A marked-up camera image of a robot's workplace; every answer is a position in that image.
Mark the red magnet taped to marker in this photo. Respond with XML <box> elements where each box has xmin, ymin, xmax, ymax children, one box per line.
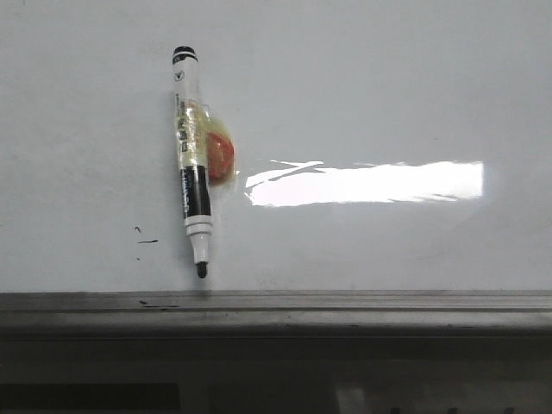
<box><xmin>204</xmin><ymin>105</ymin><xmax>236</xmax><ymax>186</ymax></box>

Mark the black and white whiteboard marker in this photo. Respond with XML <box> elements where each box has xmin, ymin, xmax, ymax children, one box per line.
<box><xmin>172</xmin><ymin>46</ymin><xmax>213</xmax><ymax>279</ymax></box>

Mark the white whiteboard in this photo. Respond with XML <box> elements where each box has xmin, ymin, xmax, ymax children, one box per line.
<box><xmin>1</xmin><ymin>1</ymin><xmax>551</xmax><ymax>292</ymax></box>

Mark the grey aluminium whiteboard frame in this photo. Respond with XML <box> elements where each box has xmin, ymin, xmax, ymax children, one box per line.
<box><xmin>1</xmin><ymin>290</ymin><xmax>551</xmax><ymax>341</ymax></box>

